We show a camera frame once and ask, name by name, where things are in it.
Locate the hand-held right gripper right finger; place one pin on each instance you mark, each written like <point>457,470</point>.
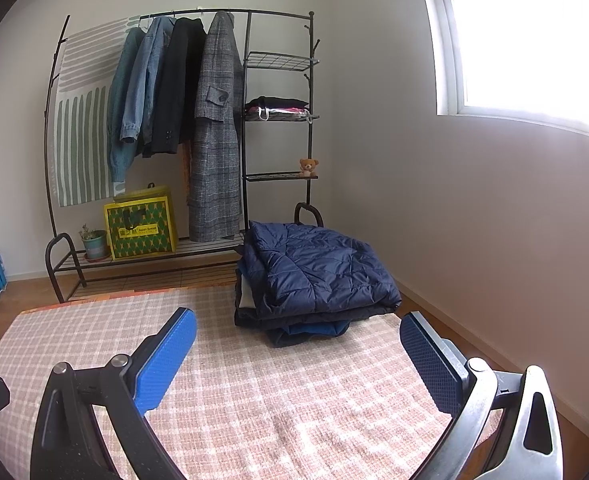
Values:
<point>429,360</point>

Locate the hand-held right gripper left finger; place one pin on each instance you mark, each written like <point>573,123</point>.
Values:
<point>167,360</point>

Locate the navy puffer jacket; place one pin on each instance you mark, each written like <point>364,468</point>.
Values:
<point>314,270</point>

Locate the black metal clothes rack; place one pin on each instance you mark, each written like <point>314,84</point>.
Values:
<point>48,260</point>

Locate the pink and black folded clothes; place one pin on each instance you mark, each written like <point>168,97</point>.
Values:
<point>277,105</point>

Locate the pink checked blanket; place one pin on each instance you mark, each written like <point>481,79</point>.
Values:
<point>274,410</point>

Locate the teal blue folded garment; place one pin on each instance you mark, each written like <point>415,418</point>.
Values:
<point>314,331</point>

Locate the black folded garment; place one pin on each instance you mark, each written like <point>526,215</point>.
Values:
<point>284,321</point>

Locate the yellow green patterned box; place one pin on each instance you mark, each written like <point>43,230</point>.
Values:
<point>139,232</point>

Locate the small potted plant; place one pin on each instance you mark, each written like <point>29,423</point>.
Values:
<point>94,247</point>

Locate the orange patterned cloth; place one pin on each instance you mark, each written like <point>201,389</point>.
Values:
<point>186,170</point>

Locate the grey plaid coat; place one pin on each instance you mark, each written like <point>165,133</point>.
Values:
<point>217,150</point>

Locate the small teddy bear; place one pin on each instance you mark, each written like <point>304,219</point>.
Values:
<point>308,167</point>

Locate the dark blue denim jacket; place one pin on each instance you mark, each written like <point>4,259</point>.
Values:
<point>119,110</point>

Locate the black coat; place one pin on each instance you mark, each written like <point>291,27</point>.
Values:
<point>179,85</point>

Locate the light blue denim jacket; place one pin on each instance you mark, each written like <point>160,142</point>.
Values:
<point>147,70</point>

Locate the white framed window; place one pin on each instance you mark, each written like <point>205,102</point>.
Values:
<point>524,35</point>

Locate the green striped wall hanging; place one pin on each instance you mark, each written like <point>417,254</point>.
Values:
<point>79,135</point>

